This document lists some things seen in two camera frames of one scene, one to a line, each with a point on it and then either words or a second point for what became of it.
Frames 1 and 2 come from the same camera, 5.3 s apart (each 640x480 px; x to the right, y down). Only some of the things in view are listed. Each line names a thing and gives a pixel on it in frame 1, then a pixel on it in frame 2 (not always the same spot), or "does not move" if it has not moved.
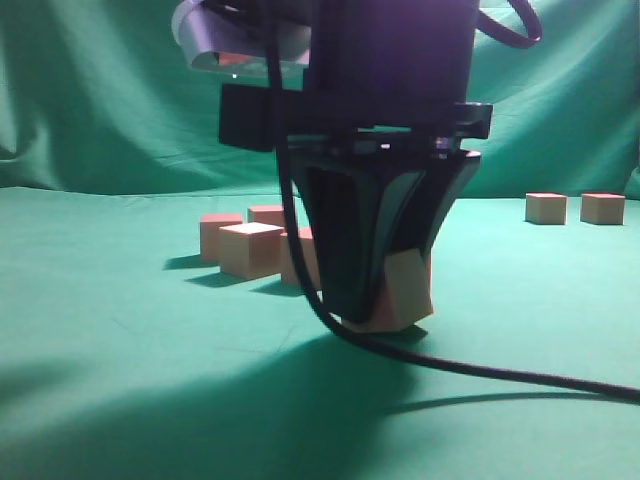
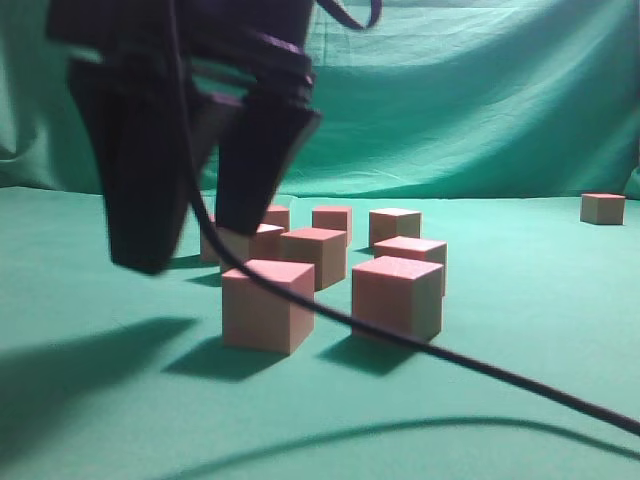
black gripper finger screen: x=358 y=209 -> x=152 y=131
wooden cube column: x=602 y=208 does not move
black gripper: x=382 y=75 -> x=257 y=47
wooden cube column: x=546 y=208 -> x=258 y=316
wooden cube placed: x=210 y=234 does not move
